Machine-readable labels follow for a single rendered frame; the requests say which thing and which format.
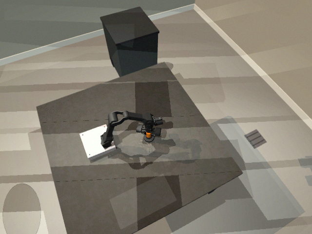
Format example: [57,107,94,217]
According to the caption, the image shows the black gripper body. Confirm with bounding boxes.
[136,124,161,136]

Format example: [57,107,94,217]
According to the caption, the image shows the dark grey stepped pedestal with short shaft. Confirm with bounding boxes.
[144,135,154,142]

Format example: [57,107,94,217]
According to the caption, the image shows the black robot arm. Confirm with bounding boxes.
[100,111,163,149]

